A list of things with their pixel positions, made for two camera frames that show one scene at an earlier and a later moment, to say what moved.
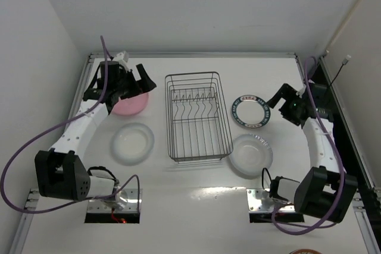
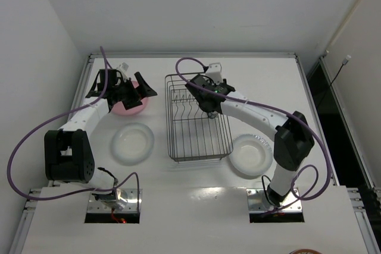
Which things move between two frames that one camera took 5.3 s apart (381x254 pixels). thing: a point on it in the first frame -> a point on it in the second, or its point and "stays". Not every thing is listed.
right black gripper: (288, 106) -> (199, 88)
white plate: (132, 143) stays
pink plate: (131, 106) stays
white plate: (251, 153) stays
